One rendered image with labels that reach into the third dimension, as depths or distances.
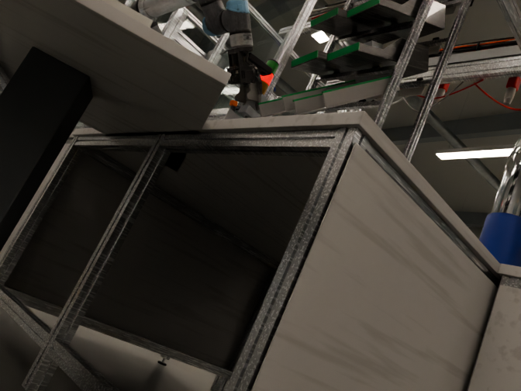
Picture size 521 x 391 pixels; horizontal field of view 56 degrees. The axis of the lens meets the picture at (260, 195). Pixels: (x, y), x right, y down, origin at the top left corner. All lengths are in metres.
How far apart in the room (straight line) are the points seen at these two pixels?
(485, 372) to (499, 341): 0.09
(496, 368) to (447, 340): 0.16
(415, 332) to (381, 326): 0.14
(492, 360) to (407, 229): 0.49
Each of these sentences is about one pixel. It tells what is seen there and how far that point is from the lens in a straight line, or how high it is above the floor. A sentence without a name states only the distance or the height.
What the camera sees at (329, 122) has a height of 0.84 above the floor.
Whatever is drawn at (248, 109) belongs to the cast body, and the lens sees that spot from 1.68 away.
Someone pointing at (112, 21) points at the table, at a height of 0.83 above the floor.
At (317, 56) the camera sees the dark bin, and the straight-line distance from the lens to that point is 1.48.
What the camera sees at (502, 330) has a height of 0.68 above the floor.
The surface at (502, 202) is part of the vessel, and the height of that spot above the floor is 1.17.
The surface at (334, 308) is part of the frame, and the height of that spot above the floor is 0.51.
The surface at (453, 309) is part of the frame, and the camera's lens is 1.32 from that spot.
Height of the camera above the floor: 0.41
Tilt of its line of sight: 15 degrees up
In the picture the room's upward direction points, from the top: 25 degrees clockwise
